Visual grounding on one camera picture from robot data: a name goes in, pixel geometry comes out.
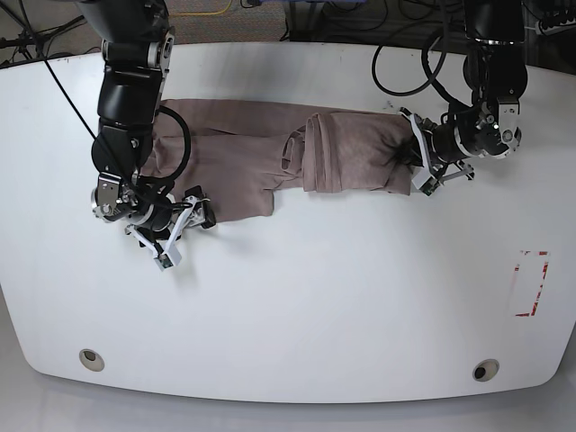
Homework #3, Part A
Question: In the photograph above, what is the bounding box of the mauve brown T-shirt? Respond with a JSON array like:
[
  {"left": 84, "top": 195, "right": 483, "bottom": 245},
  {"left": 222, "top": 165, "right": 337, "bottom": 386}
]
[{"left": 163, "top": 99, "right": 413, "bottom": 222}]

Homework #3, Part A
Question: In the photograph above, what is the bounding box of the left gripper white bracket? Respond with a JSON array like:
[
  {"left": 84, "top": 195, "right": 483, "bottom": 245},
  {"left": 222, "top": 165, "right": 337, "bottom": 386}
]
[{"left": 391, "top": 107, "right": 475, "bottom": 196}]

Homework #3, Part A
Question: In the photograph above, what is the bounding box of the left table cable grommet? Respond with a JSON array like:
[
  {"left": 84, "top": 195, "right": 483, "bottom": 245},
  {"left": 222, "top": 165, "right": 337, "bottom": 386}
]
[{"left": 79, "top": 349, "right": 104, "bottom": 373}]

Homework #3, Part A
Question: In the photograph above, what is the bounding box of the red tape rectangle marking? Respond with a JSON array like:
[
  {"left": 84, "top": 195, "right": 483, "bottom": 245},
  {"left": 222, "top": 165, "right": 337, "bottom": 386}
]
[{"left": 509, "top": 250, "right": 551, "bottom": 318}]

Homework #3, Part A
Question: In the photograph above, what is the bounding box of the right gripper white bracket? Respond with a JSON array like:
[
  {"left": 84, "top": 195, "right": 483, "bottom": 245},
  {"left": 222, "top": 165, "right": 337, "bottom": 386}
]
[{"left": 124, "top": 185, "right": 217, "bottom": 271}]

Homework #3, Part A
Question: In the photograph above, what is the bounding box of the white power strip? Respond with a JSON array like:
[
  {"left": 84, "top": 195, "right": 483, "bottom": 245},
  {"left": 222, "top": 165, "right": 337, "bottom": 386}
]
[{"left": 535, "top": 4, "right": 575, "bottom": 37}]

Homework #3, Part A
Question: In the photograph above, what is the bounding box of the yellow floor cable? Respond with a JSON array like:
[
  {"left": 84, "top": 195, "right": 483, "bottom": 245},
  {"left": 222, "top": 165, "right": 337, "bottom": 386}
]
[{"left": 170, "top": 0, "right": 233, "bottom": 19}]

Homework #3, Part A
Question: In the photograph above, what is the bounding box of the table cable grommet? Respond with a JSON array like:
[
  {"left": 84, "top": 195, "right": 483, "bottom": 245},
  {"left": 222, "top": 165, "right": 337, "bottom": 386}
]
[
  {"left": 79, "top": 349, "right": 104, "bottom": 373},
  {"left": 472, "top": 359, "right": 500, "bottom": 383}
]

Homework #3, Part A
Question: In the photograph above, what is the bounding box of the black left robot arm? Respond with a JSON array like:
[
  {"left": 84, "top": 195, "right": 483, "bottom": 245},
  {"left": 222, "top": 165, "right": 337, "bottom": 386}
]
[{"left": 388, "top": 1, "right": 528, "bottom": 196}]

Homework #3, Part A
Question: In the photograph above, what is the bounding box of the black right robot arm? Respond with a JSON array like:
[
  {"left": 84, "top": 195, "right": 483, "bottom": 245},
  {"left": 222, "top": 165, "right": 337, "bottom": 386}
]
[{"left": 77, "top": 1, "right": 216, "bottom": 270}]

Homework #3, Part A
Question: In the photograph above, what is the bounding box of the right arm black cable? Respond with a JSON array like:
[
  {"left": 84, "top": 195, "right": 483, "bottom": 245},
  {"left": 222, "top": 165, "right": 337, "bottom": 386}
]
[{"left": 134, "top": 105, "right": 193, "bottom": 212}]

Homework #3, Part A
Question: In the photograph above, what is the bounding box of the right table cable grommet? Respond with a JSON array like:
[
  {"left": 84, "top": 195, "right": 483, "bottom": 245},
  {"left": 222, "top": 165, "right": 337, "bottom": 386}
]
[{"left": 472, "top": 359, "right": 500, "bottom": 383}]

